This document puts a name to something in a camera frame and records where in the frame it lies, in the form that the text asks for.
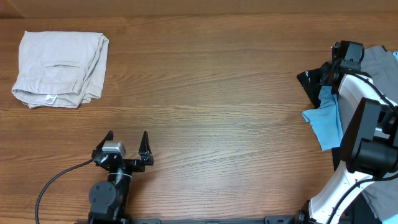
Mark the black garment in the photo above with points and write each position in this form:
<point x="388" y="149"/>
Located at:
<point x="353" y="114"/>

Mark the light blue printed t-shirt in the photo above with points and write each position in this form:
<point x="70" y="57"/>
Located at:
<point x="331" y="118"/>

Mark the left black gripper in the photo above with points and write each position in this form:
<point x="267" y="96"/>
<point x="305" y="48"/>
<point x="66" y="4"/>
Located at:
<point x="146" y="157"/>

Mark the grey shorts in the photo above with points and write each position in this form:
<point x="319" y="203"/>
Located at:
<point x="377" y="203"/>

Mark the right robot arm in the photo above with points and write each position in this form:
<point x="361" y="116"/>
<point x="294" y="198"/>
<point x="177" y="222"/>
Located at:
<point x="368" y="148"/>

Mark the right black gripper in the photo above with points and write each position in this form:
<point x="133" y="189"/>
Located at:
<point x="324" y="71"/>

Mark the folded beige shorts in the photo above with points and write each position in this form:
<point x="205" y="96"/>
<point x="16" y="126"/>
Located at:
<point x="61" y="69"/>

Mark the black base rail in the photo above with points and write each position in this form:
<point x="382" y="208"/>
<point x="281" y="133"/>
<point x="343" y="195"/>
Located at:
<point x="266" y="220"/>

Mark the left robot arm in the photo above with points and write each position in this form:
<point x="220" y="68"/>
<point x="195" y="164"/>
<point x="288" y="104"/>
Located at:
<point x="109" y="198"/>

